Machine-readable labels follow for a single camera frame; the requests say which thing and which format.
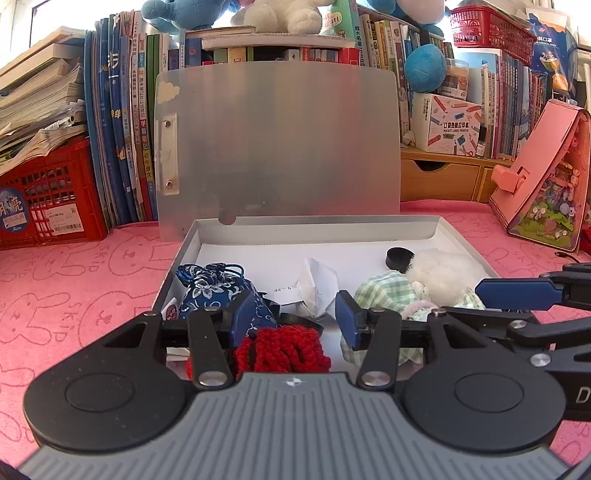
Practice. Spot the blue toy carton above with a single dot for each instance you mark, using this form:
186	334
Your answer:
554	46

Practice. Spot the green picture book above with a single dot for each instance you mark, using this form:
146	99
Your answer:
339	18

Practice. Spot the grey cardboard file box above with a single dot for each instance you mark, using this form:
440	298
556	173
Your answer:
277	138

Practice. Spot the blue plush elephant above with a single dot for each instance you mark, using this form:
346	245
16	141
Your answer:
175	11

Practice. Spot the cream plush toy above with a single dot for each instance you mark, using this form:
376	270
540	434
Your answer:
277	14

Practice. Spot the red plastic crate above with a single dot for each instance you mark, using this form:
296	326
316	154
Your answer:
83	184

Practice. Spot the wooden drawer organizer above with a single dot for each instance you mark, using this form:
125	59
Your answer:
438	177

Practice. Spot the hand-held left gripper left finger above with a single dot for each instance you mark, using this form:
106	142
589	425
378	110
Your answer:
247	318

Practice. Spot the white printed carton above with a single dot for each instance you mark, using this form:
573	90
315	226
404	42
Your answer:
452	124

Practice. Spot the white plush toy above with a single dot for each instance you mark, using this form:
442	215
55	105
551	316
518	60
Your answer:
443	277

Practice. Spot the pink triangular diorama house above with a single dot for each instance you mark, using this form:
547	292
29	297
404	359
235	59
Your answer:
540	161

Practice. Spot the stack of worn books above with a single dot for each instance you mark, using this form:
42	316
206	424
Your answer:
37	92

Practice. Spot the row of blue books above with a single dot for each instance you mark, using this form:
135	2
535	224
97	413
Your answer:
120	138

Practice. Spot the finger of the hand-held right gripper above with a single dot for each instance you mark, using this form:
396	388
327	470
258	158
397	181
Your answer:
512	293
521	334

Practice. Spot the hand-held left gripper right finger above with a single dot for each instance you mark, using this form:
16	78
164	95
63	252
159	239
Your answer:
351	318

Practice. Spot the lined paper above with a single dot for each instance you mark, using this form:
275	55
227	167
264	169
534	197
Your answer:
318	281

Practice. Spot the red plastic basket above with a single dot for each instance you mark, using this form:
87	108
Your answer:
494	32

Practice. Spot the black round disc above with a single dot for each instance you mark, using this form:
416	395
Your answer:
398	259

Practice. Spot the stack of flat books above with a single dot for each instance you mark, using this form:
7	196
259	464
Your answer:
258	44

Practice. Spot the pink bunny-print table cloth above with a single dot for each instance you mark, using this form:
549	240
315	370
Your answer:
69	277

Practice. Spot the red knitted yarn piece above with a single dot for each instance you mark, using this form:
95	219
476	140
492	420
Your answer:
286	350

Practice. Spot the large blue plush toy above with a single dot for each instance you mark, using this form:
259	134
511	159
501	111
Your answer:
425	69

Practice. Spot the row of shelf books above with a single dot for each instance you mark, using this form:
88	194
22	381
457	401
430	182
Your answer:
508	106

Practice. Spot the green checked cloth bundle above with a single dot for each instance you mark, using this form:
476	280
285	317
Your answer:
383	290

